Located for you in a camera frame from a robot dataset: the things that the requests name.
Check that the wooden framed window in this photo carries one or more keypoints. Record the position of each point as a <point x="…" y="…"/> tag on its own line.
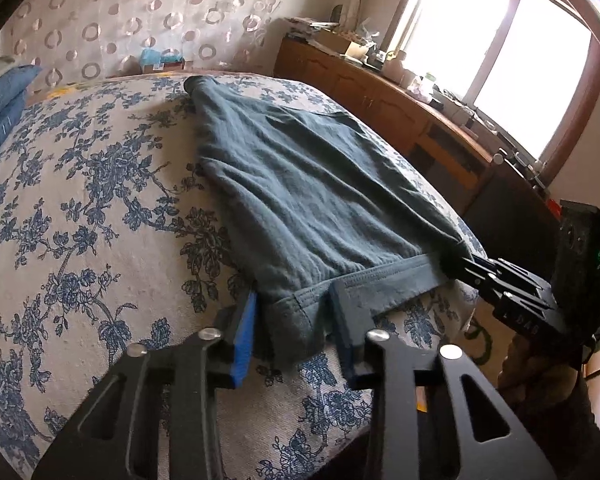
<point x="531" y="68"/>

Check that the grey-blue pants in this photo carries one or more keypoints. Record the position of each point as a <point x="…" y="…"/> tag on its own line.
<point x="311" y="199"/>

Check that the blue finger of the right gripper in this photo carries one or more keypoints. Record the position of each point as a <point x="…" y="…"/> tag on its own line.
<point x="477" y="270"/>

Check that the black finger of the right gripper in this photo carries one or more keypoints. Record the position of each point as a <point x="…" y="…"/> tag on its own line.
<point x="516" y="291"/>

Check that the blue floral white bedsheet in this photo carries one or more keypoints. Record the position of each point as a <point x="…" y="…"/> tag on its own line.
<point x="109" y="235"/>

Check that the cardboard box on cabinet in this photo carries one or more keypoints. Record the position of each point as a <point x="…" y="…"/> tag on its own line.
<point x="341" y="44"/>

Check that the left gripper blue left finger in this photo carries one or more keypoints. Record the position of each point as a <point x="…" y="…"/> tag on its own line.
<point x="232" y="354"/>

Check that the long brown wooden cabinet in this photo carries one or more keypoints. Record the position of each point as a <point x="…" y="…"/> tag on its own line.
<point x="492" y="196"/>

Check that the circle-patterned sheer curtain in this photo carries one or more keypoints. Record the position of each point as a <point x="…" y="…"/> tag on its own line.
<point x="79" y="40"/>

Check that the blue item on box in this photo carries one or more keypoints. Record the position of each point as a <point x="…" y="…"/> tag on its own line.
<point x="153" y="61"/>

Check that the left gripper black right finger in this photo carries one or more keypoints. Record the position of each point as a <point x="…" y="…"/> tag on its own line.
<point x="350" y="324"/>

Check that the folded blue jeans stack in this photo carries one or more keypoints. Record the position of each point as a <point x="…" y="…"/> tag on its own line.
<point x="14" y="84"/>

